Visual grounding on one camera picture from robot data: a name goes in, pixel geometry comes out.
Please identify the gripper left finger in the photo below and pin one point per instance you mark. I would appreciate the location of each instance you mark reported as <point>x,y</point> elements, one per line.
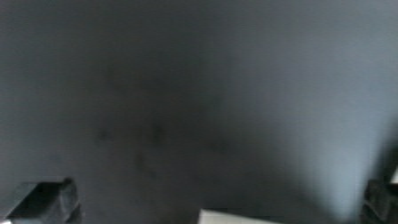
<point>43,203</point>

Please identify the white block with markers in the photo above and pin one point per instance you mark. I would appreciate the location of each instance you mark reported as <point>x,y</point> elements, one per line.
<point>216,217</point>

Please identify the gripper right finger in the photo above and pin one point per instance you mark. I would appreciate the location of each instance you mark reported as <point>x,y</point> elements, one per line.
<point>379,211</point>

